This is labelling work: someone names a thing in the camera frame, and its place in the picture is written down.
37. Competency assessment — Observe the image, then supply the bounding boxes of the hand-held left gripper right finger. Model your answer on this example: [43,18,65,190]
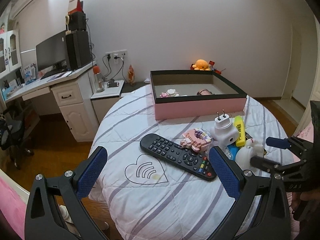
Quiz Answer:
[209,146,293,240]

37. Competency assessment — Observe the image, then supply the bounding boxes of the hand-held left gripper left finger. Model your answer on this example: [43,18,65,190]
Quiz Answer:
[25,146,108,240]

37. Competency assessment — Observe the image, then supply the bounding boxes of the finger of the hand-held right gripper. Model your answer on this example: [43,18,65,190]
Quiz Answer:
[266,136,304,155]
[251,155,284,175]

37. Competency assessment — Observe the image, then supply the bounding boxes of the white animal figurine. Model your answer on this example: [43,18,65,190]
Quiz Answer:
[246,138,265,158]

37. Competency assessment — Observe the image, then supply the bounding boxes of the white silver dome toy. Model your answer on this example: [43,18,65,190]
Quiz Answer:
[234,146,258,173]

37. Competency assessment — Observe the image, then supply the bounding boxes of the blue small packet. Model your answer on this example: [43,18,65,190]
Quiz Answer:
[229,145,240,161]

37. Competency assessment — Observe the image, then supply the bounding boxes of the yellow highlighter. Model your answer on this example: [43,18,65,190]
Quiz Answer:
[233,115,247,147]

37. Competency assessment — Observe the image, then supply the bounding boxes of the white plug adapter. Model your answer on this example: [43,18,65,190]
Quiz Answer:
[209,109,238,148]

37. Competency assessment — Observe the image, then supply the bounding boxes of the pink building block toy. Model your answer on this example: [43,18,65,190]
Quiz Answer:
[180,127,213,154]

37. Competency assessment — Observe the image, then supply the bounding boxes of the black remote control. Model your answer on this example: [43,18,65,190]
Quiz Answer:
[139,133,218,182]

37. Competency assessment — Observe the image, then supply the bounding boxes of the pink storage box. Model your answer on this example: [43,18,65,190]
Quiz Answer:
[150,70,248,120]

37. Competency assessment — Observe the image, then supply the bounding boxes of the pink printed blanket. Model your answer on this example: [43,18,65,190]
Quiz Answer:
[294,120,315,155]

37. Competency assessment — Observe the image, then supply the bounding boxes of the white desk with drawers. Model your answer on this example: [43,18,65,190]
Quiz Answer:
[0,61,99,140]

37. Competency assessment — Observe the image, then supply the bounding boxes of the white bedside table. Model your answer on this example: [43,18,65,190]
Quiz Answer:
[90,80,125,125]

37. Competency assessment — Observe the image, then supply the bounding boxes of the pink cloth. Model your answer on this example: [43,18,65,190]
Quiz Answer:
[0,170,31,240]

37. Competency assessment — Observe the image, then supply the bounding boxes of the black office chair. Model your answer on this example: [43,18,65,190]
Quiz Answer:
[0,102,34,169]

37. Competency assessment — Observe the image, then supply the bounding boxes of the clear bottle with orange cap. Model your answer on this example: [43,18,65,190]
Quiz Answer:
[93,66,105,92]

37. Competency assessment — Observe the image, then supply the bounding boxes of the black and white low cabinet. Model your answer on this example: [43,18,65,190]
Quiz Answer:
[120,78,151,98]

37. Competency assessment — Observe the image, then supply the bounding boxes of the small pink white toy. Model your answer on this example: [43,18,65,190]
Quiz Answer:
[160,89,180,98]

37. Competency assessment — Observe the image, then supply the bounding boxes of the orange snack bag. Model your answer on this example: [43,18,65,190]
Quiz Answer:
[127,64,137,85]

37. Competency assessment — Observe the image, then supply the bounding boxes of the orange octopus plush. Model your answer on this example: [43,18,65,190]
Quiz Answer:
[191,59,212,71]

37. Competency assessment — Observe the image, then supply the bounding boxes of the blue white box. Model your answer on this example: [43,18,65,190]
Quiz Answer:
[24,64,37,84]

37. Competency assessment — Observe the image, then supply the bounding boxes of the black computer tower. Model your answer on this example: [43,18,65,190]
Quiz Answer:
[65,31,92,71]

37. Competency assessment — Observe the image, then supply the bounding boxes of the black computer monitor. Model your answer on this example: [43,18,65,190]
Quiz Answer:
[36,30,68,72]

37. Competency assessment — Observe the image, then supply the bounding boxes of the white glass-door cabinet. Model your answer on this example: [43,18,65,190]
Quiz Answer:
[0,29,23,80]

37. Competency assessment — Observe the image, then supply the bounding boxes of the black speaker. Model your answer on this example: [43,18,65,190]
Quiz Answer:
[68,11,87,32]

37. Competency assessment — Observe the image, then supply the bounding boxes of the red cardboard box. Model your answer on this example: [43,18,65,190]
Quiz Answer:
[68,0,84,14]

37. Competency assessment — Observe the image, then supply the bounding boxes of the black power cables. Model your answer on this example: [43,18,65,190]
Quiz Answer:
[101,55,125,83]

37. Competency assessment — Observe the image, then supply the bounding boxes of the white wall socket strip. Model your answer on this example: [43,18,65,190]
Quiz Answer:
[105,51,128,60]

